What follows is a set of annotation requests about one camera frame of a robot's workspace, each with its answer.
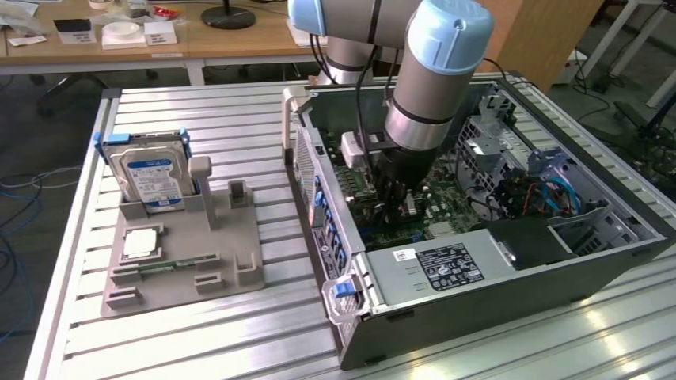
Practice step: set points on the grey power supply unit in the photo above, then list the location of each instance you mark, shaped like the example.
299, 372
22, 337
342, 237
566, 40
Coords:
402, 281

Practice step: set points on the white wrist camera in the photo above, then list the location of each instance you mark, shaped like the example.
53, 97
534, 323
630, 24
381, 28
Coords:
355, 150

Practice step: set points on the small paper card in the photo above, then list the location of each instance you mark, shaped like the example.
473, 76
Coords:
27, 40

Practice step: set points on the perforated metal drive cage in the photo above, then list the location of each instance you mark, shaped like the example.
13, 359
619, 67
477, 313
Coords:
489, 146

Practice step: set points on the blue case release latch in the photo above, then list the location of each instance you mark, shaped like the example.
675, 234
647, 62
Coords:
342, 289

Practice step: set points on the silver CPU chip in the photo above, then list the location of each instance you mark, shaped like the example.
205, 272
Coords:
141, 243

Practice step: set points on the black round lamp base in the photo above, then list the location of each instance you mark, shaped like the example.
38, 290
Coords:
227, 17

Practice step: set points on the black plastic shroud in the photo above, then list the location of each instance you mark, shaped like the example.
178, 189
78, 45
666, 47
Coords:
529, 245

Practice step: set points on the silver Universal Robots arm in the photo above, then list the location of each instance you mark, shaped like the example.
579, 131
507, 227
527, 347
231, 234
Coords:
434, 79

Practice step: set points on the hard disk with blue carrier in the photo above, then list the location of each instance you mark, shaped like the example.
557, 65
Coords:
149, 178

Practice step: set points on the white table frame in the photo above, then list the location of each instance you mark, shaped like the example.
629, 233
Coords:
623, 23

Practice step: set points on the white labelled box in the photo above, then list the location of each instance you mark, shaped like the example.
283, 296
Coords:
161, 33

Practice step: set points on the wooden cabinet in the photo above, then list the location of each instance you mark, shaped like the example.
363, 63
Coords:
529, 39

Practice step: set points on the metal disk bay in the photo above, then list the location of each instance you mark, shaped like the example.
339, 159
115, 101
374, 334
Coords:
597, 233

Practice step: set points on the red packet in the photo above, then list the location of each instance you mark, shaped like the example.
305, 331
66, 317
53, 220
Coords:
165, 12

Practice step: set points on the stack of white papers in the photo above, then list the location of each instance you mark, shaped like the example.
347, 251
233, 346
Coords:
303, 41

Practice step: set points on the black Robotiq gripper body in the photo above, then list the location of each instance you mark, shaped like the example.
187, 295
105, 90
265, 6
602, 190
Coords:
407, 166

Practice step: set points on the black office chair base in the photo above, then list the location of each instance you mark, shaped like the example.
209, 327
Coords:
58, 91

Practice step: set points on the green RAM stick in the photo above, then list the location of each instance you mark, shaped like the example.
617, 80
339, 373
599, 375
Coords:
159, 267

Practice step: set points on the open black PC case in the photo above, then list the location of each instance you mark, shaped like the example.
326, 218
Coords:
475, 316

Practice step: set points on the long wooden desk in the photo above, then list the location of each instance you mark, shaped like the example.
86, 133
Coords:
33, 53

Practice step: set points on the clear plastic bags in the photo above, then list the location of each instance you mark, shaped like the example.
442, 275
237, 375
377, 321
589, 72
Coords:
22, 20

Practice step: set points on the black and white box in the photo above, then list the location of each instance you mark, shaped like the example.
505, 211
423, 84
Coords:
74, 29

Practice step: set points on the green motherboard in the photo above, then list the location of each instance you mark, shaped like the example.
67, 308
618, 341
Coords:
449, 206

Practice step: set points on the white box with red button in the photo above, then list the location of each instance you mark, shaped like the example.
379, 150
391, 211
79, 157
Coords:
573, 67

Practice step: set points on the grey plastic parts rack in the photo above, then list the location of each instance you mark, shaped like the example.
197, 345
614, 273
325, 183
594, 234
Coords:
185, 289

